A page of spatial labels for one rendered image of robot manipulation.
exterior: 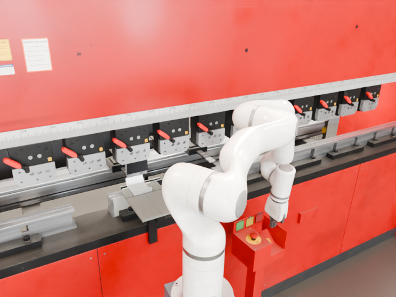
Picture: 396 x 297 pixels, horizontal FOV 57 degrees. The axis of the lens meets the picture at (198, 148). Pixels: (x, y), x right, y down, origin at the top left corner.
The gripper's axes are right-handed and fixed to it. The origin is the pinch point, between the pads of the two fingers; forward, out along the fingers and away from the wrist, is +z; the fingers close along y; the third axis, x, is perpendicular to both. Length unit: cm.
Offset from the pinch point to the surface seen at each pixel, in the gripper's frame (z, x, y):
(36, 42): -79, -80, -52
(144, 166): -21, -44, -44
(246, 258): 13.5, -15.6, 1.7
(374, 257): 89, 123, 6
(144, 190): -14, -49, -36
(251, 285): 35.2, -9.4, 3.0
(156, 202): -14, -48, -26
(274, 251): 13.5, -0.9, 5.3
